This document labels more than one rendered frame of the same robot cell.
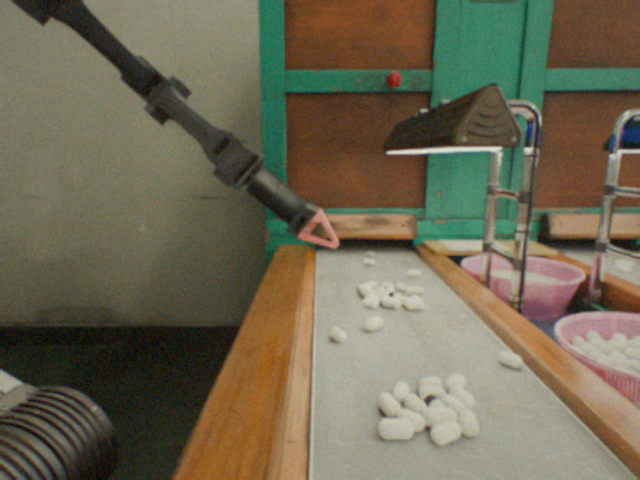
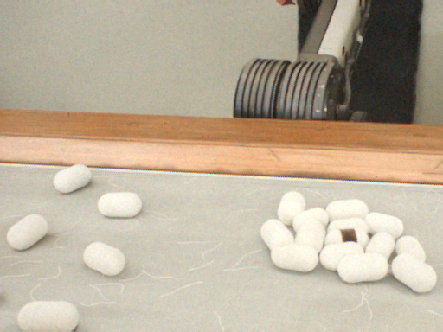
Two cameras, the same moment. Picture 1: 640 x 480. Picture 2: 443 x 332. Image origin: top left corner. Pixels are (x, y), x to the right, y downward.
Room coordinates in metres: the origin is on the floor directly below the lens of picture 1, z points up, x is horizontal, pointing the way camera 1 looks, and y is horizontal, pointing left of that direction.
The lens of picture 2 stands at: (0.47, -0.57, 0.98)
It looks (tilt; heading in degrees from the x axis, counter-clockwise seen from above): 22 degrees down; 99
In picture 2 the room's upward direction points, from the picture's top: straight up
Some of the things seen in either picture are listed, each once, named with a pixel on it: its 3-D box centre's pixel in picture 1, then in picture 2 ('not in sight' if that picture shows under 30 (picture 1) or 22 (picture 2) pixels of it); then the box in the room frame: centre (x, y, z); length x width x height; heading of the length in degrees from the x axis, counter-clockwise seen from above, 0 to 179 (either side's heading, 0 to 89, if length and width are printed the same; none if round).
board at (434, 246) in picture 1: (485, 247); not in sight; (1.23, -0.48, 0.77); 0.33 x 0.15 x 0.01; 90
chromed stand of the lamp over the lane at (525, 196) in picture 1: (463, 225); not in sight; (0.83, -0.28, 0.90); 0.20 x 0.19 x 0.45; 0
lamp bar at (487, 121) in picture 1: (426, 130); not in sight; (0.84, -0.20, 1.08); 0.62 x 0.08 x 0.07; 0
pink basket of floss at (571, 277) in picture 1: (518, 285); not in sight; (1.01, -0.48, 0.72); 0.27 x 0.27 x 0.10
